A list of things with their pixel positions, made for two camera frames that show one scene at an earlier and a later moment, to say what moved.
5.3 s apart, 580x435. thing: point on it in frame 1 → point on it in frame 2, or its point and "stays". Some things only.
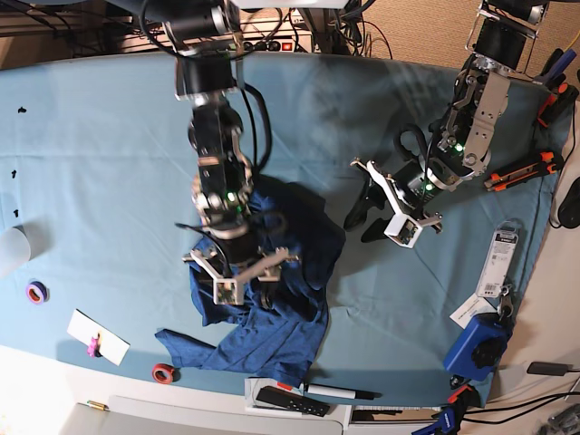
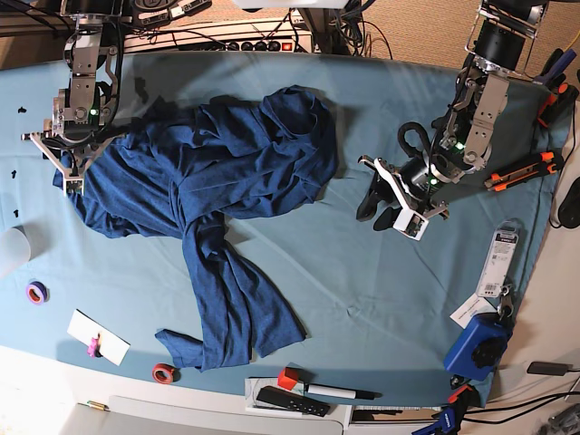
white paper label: (476, 304) stays
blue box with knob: (479, 349) stays
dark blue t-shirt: (276, 331) → (169, 174)
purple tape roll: (37, 293) stays
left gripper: (239, 256) → (70, 157)
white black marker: (355, 394) stays
